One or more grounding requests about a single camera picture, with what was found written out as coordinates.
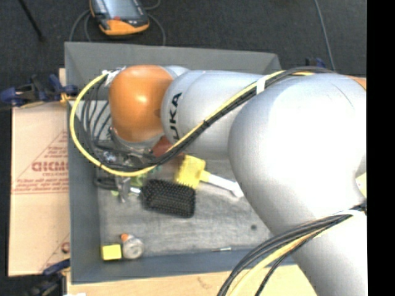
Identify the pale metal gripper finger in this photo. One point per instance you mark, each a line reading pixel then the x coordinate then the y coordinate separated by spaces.
pixel 120 190
pixel 127 186

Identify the red-orange round fruit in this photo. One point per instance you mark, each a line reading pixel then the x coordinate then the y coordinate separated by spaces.
pixel 161 148

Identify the black bristle hairbrush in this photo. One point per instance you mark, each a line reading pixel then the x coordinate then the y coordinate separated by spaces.
pixel 169 198

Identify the clear plastic bottle, orange cap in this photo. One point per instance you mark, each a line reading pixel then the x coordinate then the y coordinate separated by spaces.
pixel 132 248

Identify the yellow cube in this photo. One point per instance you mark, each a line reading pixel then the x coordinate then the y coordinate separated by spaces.
pixel 111 252

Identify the grey metal bin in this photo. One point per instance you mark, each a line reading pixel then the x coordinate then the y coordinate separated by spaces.
pixel 185 233

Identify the brown cardboard board, red print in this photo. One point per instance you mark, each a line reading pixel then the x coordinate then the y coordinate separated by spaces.
pixel 37 196

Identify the small thin metal pin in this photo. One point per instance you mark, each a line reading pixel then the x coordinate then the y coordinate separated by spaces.
pixel 222 249

